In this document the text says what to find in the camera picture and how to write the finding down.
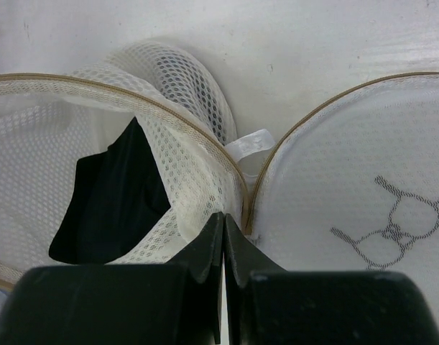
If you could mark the black bra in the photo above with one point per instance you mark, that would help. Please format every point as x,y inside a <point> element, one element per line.
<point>118,197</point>

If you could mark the white mesh laundry bag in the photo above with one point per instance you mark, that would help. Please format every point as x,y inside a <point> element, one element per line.
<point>354,185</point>

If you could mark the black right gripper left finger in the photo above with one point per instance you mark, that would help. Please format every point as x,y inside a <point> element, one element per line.
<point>178,302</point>

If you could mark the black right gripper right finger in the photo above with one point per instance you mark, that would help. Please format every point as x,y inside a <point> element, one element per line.
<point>269,305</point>

